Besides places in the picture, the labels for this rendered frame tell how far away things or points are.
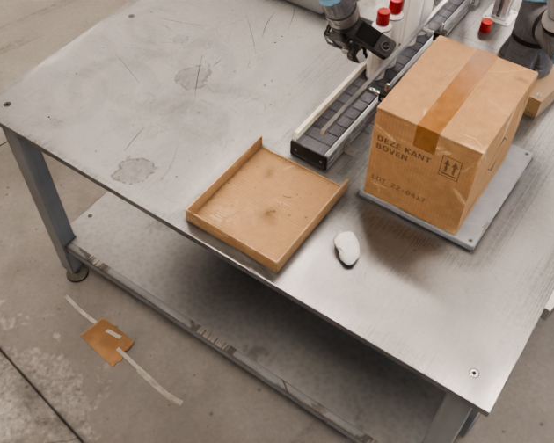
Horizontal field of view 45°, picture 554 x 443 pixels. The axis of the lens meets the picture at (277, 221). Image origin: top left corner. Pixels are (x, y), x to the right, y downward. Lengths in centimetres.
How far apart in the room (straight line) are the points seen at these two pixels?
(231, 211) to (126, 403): 92
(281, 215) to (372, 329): 35
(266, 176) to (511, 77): 61
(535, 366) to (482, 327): 99
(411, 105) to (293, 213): 38
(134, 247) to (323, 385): 80
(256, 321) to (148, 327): 45
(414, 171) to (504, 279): 31
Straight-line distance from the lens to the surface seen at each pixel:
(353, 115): 176
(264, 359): 206
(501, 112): 148
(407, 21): 195
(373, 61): 183
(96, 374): 236
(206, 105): 186
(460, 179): 145
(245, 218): 158
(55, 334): 248
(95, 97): 194
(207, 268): 225
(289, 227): 156
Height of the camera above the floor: 207
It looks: 52 degrees down
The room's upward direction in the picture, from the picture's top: straight up
